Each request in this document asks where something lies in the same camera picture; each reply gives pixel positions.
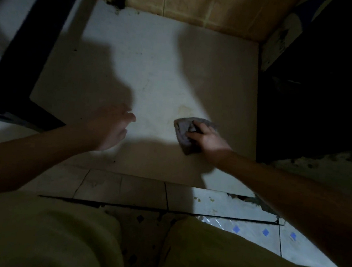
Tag person's left hand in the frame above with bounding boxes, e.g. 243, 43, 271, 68
84, 100, 138, 155

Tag person's right hand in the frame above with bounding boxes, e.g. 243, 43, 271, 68
183, 121, 236, 166

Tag grey cleaning cloth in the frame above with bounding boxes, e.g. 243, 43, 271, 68
170, 115, 220, 158

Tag person's left forearm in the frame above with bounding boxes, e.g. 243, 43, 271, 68
0, 115, 102, 209

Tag person's right forearm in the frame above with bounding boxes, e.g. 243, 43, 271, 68
204, 149, 352, 267

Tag person's yellow trousers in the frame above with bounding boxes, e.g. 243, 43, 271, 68
0, 189, 352, 267

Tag black metal furniture frame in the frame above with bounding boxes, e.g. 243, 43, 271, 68
0, 0, 126, 140

